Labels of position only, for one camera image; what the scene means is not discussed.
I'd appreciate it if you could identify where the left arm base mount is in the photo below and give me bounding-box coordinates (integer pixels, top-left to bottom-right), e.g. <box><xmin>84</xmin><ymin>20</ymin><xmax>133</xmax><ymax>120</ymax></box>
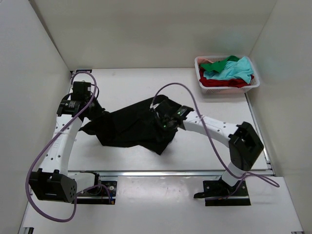
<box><xmin>69</xmin><ymin>171</ymin><xmax>117</xmax><ymax>205</ymax></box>

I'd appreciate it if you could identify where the green t shirt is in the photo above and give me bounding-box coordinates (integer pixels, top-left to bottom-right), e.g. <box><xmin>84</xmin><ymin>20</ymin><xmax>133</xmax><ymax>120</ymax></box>
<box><xmin>199</xmin><ymin>56</ymin><xmax>240</xmax><ymax>73</ymax></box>

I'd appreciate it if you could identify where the white plastic laundry basket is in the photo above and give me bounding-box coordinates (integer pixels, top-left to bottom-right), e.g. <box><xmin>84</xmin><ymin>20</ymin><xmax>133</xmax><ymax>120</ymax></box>
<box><xmin>195</xmin><ymin>55</ymin><xmax>260</xmax><ymax>95</ymax></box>

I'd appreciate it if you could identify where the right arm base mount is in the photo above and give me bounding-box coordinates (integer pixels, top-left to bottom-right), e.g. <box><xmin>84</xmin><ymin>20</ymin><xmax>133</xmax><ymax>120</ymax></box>
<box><xmin>193</xmin><ymin>177</ymin><xmax>251</xmax><ymax>207</ymax></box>

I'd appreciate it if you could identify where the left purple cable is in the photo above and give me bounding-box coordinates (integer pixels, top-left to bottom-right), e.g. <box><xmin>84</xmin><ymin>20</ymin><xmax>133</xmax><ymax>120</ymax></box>
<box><xmin>25</xmin><ymin>71</ymin><xmax>113</xmax><ymax>222</ymax></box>

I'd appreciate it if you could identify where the red t shirt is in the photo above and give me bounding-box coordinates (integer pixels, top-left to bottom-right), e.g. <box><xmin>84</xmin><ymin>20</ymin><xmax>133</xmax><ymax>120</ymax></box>
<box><xmin>199</xmin><ymin>68</ymin><xmax>250</xmax><ymax>88</ymax></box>

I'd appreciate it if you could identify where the black t shirt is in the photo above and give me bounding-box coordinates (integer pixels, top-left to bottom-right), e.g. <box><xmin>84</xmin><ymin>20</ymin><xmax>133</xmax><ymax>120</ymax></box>
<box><xmin>79</xmin><ymin>98</ymin><xmax>177</xmax><ymax>155</ymax></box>

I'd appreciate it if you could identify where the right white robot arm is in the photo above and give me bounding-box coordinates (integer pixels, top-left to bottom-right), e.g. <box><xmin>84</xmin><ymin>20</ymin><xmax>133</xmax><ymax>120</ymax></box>
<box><xmin>151</xmin><ymin>100</ymin><xmax>264</xmax><ymax>193</ymax></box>

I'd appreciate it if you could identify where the pink t shirt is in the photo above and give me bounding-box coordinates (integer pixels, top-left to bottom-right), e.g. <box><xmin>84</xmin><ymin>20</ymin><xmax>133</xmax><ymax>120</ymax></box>
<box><xmin>197</xmin><ymin>57</ymin><xmax>213</xmax><ymax>64</ymax></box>

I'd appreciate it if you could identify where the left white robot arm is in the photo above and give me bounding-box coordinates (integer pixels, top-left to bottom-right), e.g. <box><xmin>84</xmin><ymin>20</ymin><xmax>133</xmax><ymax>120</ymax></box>
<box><xmin>29</xmin><ymin>81</ymin><xmax>104</xmax><ymax>203</ymax></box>

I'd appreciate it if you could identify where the blue label sticker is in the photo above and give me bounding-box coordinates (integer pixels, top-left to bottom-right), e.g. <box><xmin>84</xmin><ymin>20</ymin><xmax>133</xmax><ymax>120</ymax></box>
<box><xmin>75</xmin><ymin>69</ymin><xmax>92</xmax><ymax>73</ymax></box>

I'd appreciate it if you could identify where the teal t shirt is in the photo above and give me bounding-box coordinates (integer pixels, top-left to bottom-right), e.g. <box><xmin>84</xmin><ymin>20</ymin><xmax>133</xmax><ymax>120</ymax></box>
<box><xmin>204</xmin><ymin>56</ymin><xmax>254</xmax><ymax>84</ymax></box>

